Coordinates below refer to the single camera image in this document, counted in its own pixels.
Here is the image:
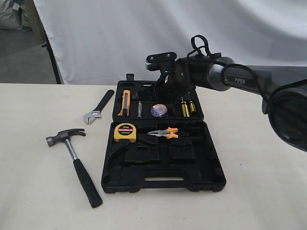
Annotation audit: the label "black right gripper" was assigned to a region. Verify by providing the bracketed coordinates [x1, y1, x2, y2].
[137, 70, 192, 103]

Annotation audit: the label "roll of electrical tape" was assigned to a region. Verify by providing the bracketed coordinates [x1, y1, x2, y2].
[150, 103, 168, 117]

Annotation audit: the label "adjustable wrench black handle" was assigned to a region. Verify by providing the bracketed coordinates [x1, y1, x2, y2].
[83, 90, 115, 125]

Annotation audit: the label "claw hammer black grip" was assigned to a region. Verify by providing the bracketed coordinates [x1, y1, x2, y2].
[46, 128, 103, 208]

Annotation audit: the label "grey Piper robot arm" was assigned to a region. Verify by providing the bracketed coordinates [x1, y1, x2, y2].
[145, 54, 307, 151]

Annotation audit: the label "black plastic tool case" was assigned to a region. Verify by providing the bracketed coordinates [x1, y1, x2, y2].
[101, 74, 226, 193]

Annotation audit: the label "clear voltage tester screwdriver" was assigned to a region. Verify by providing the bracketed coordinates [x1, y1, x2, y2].
[137, 101, 142, 118]

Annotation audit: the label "orange utility knife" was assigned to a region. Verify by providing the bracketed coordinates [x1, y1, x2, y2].
[117, 90, 130, 117]

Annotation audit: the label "yellow tape measure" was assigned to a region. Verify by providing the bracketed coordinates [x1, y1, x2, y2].
[114, 123, 137, 143]

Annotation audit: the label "small yellow black screwdriver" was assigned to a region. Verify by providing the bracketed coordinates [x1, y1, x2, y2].
[188, 92, 196, 113]

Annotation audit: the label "white backdrop cloth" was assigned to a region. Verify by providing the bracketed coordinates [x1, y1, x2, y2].
[35, 0, 307, 85]

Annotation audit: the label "black backdrop stand pole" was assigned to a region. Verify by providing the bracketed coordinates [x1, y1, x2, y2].
[36, 12, 63, 84]

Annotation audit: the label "cardboard box in background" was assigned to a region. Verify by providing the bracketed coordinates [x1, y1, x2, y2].
[19, 0, 32, 31]

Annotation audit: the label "white sack in background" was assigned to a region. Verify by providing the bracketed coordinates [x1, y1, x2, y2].
[0, 0, 24, 30]

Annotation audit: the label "orange handled pliers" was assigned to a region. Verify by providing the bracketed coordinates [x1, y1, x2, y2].
[147, 127, 178, 139]

